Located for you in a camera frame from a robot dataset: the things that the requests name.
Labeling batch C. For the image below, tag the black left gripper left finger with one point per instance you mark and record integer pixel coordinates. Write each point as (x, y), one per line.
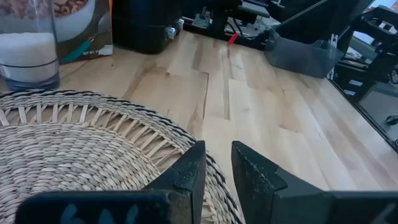
(174, 199)

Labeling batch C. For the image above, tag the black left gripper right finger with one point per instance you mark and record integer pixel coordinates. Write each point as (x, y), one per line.
(264, 193)

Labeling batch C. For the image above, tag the clear plastic container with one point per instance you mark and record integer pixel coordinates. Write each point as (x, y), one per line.
(298, 59)

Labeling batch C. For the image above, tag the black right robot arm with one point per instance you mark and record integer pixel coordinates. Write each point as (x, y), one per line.
(217, 15)

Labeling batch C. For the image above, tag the round woven straw placemat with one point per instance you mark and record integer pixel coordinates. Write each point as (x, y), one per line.
(77, 155)

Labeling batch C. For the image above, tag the black four-slot toaster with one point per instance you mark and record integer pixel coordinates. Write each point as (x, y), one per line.
(140, 25)

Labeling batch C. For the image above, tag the clear glass with milk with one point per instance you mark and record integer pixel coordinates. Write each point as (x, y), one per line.
(28, 53)

